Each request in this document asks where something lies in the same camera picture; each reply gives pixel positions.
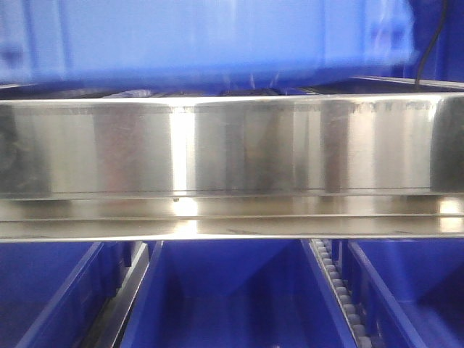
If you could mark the light blue plastic bin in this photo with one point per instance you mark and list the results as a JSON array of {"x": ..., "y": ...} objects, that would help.
[{"x": 215, "y": 45}]

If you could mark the white roller conveyor track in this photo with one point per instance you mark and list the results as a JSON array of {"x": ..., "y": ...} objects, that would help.
[{"x": 322, "y": 251}]

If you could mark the blue bin lower centre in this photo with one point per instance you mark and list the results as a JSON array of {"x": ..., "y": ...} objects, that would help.
[{"x": 236, "y": 293}]

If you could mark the blue bin lower right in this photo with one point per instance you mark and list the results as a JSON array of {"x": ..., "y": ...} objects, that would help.
[{"x": 408, "y": 293}]

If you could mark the blue bin lower left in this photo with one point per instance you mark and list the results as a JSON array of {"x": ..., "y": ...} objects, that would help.
[{"x": 51, "y": 293}]

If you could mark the dark blue bin upper right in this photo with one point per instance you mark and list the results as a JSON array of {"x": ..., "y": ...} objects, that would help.
[{"x": 445, "y": 62}]

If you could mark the stainless steel shelf rail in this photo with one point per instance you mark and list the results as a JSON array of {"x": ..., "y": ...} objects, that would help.
[{"x": 320, "y": 166}]

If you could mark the steel divider rail left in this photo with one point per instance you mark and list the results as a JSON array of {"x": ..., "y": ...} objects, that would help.
[{"x": 109, "y": 327}]

